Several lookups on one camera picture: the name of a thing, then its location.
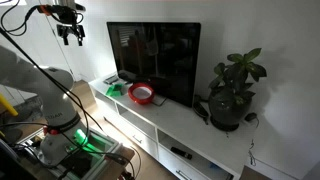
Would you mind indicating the potted green plant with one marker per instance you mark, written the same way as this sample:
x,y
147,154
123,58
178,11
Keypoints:
x,y
230,100

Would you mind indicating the red bowl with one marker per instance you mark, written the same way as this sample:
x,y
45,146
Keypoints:
x,y
141,93

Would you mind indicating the black oval case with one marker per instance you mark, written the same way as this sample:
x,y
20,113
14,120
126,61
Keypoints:
x,y
200,109

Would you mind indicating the white tv stand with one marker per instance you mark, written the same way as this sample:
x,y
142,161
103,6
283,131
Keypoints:
x,y
186,126

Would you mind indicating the white door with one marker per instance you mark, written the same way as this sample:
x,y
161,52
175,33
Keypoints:
x,y
36,40

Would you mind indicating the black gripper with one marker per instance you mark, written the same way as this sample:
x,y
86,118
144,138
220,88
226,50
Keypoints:
x,y
70,29

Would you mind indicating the metal robot base platform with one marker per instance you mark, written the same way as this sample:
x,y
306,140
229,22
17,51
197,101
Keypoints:
x,y
96,150

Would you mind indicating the green box with white lid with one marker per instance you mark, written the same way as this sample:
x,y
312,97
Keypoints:
x,y
115,90

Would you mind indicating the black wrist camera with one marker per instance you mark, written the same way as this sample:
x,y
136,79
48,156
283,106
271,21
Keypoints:
x,y
66,13

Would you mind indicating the black remote control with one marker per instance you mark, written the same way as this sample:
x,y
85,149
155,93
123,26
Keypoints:
x,y
181,153

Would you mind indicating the black power adapter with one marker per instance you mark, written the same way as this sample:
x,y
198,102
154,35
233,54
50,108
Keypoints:
x,y
251,116

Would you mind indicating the black flat screen television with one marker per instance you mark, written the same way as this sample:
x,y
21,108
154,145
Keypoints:
x,y
156,56

